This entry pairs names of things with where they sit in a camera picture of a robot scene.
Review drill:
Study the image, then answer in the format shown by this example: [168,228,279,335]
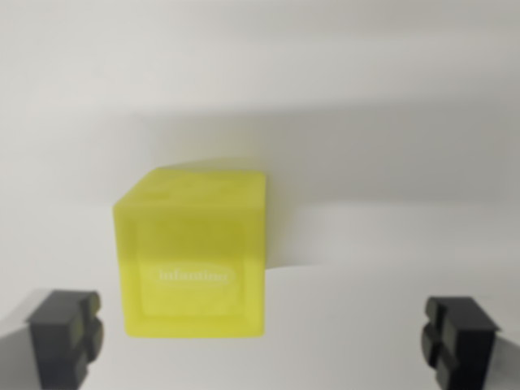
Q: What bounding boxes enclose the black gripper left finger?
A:
[0,288,105,390]

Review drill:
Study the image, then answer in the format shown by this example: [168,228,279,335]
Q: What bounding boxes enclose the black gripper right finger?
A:
[421,296,520,390]

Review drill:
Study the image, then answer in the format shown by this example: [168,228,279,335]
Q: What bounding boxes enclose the yellow soft cube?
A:
[112,167,268,340]

